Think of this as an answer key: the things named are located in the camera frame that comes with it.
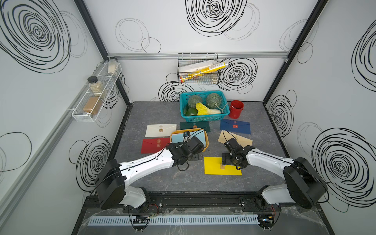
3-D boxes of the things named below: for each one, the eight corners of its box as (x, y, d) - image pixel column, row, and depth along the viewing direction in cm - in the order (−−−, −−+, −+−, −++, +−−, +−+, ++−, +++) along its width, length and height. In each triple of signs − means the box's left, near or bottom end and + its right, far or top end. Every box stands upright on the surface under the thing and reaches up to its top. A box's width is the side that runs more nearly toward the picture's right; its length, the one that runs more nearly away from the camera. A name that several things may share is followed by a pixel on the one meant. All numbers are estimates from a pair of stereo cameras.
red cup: (228, 119, 112) (232, 109, 104) (226, 109, 118) (229, 100, 110) (241, 119, 112) (245, 109, 104) (238, 109, 118) (242, 100, 110)
